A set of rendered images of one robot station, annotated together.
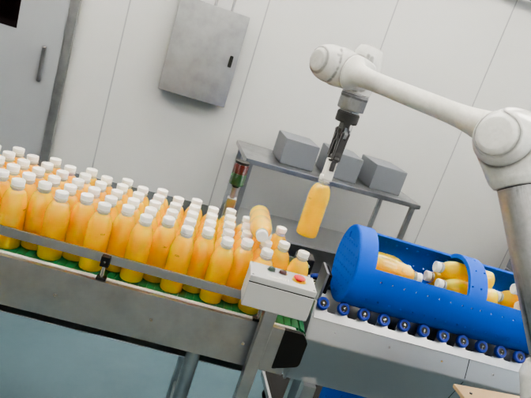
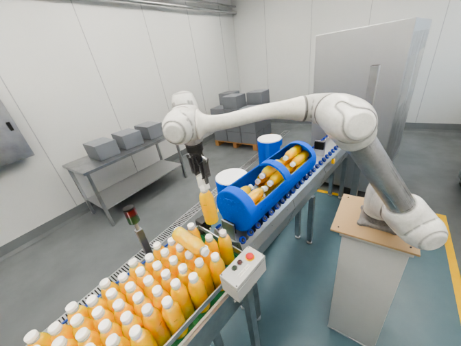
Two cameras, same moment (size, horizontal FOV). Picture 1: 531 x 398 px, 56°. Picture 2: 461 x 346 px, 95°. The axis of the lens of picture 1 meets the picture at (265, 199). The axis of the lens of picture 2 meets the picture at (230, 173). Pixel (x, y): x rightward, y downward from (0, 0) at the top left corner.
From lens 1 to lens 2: 0.93 m
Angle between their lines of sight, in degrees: 36
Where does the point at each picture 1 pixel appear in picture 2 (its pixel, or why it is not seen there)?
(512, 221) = (371, 163)
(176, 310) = (198, 337)
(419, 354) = (280, 215)
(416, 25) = (104, 42)
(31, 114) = not seen: outside the picture
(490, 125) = (355, 121)
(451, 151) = (164, 98)
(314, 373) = not seen: hidden behind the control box
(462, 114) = (280, 110)
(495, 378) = (300, 195)
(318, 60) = (177, 134)
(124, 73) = not seen: outside the picture
